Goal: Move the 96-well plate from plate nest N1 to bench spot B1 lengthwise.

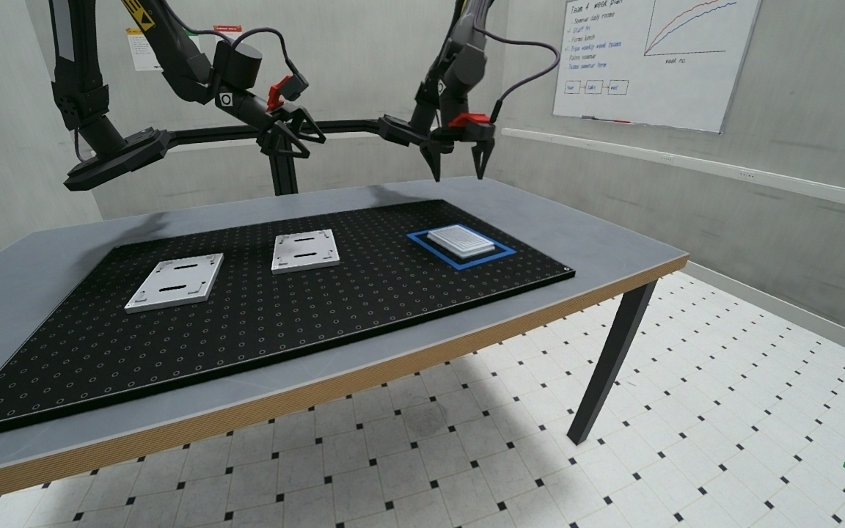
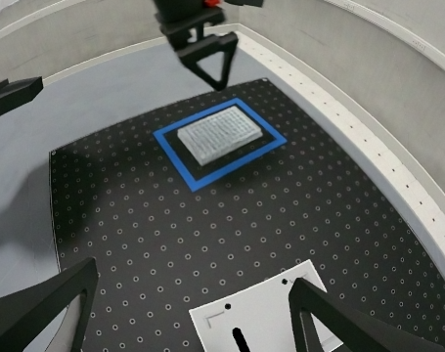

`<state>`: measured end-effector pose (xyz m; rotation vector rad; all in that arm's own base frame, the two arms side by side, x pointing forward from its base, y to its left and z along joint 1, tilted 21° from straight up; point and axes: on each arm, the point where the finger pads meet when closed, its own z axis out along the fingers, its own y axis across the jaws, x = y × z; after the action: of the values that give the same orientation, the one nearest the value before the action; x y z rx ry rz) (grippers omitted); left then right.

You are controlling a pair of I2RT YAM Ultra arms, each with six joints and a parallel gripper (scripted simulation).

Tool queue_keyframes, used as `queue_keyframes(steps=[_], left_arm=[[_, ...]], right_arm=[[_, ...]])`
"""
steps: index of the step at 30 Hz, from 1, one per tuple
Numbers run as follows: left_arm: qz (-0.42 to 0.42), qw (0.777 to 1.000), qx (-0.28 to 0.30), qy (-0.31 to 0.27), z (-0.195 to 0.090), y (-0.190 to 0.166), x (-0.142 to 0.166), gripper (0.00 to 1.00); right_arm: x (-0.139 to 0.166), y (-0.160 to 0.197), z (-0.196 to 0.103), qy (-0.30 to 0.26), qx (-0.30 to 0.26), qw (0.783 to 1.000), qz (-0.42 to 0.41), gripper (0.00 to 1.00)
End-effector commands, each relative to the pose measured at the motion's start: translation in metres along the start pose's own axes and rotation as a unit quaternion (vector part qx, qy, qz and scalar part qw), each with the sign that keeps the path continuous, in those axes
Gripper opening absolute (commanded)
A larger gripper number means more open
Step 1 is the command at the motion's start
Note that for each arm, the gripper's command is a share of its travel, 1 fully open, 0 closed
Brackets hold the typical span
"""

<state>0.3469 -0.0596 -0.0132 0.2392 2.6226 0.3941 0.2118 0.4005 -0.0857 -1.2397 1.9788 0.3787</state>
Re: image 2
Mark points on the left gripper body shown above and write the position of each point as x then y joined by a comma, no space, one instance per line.
175,17

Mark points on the blue tape outline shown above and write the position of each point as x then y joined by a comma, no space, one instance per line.
200,183

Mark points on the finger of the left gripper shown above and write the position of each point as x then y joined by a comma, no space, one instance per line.
198,31
227,42

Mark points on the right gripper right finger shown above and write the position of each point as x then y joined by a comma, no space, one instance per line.
358,331

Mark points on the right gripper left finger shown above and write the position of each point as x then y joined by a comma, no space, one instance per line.
27,312

